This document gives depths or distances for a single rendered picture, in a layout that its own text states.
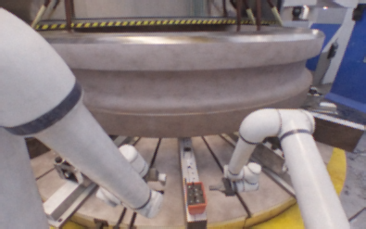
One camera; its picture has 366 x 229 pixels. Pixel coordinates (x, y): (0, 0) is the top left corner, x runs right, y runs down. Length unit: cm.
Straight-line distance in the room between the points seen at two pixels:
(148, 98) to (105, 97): 46
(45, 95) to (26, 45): 6
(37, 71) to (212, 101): 161
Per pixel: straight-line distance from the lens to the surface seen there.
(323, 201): 71
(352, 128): 314
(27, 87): 26
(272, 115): 80
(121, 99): 184
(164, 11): 461
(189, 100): 172
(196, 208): 134
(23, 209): 50
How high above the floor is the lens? 189
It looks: 28 degrees down
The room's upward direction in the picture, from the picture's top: straight up
